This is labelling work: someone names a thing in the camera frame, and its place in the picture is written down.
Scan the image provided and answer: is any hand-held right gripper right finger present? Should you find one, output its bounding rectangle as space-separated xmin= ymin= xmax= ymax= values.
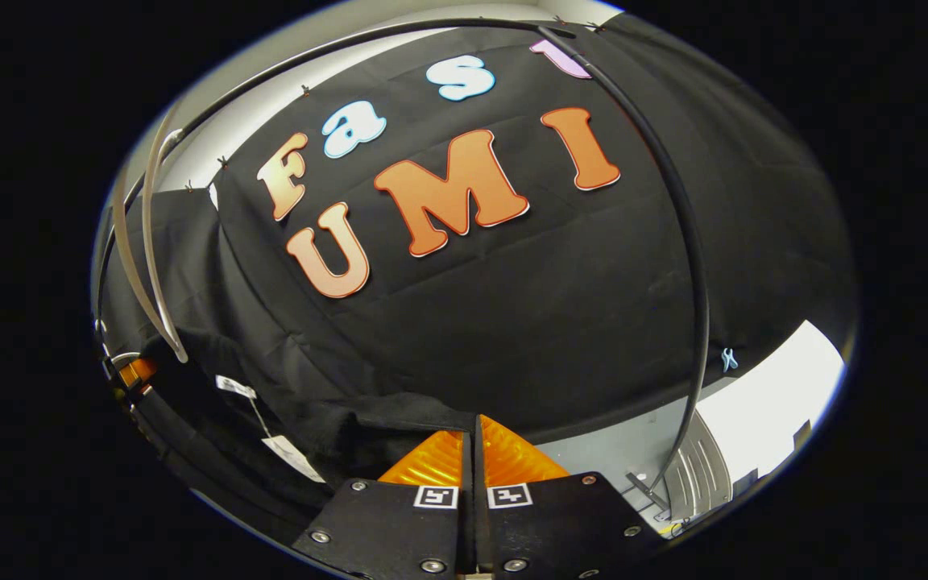
xmin=474 ymin=413 xmax=665 ymax=578

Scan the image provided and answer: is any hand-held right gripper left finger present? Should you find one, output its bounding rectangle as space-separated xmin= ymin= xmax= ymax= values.
xmin=291 ymin=415 xmax=477 ymax=578

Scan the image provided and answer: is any white plastic hanger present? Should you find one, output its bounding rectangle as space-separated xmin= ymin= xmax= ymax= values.
xmin=112 ymin=105 xmax=191 ymax=365

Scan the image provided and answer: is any black knit garment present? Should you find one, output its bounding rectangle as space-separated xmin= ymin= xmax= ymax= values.
xmin=130 ymin=326 xmax=479 ymax=524

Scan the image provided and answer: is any black metal clothes rack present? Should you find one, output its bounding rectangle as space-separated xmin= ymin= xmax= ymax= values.
xmin=96 ymin=18 xmax=711 ymax=516

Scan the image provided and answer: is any ribbed metal panel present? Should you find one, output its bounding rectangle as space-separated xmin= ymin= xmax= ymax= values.
xmin=661 ymin=411 xmax=732 ymax=520

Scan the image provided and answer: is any white floor board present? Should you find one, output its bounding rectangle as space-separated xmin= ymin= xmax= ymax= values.
xmin=694 ymin=321 xmax=845 ymax=484

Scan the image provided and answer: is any black backdrop cloth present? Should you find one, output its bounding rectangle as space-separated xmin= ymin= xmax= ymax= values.
xmin=97 ymin=12 xmax=860 ymax=440

